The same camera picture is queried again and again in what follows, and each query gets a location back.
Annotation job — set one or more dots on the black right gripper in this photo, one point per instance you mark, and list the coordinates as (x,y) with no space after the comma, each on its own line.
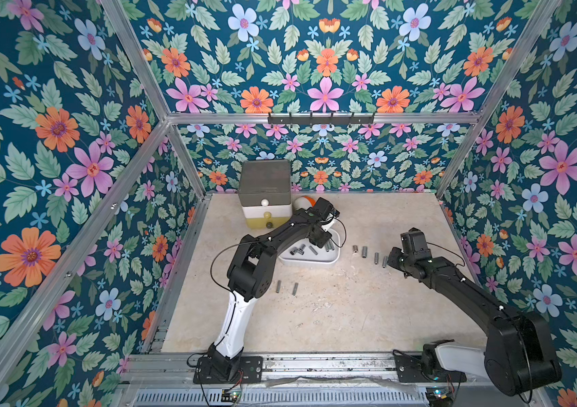
(396,259)

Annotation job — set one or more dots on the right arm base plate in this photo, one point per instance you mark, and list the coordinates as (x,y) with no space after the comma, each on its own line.
(421,368)

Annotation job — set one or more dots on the white orange ball toy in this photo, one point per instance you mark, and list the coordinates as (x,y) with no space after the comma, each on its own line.
(303,202)

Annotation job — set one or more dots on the aluminium front rail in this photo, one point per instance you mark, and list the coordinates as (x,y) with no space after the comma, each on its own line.
(305,379)

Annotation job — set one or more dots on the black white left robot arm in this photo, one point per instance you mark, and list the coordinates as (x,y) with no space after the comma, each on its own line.
(250,275)

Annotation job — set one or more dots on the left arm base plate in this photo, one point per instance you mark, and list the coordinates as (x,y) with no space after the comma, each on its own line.
(243,369)

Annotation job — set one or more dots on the grey white yellow drawer box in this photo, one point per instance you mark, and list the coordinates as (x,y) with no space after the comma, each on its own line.
(265,193)

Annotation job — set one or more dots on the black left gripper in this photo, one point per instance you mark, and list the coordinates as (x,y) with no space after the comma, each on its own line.
(322,242)

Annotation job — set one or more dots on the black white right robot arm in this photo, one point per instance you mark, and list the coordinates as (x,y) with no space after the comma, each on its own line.
(519,355)

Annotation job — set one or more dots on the black wall hook rail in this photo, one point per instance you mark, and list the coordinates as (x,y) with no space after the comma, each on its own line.
(342,120)

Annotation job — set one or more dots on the white plastic storage tray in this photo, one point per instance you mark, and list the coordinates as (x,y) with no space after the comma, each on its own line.
(313,261)

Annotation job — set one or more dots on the sockets pile in tray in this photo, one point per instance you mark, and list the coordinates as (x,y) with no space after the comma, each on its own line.
(304,247)

